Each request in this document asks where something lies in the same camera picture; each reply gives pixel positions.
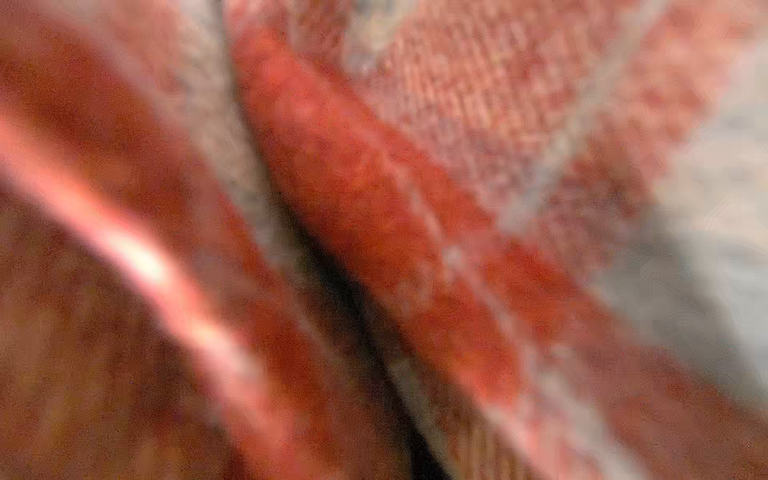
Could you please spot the red plaid skirt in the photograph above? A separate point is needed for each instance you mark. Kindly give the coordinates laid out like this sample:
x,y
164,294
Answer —
x,y
383,239

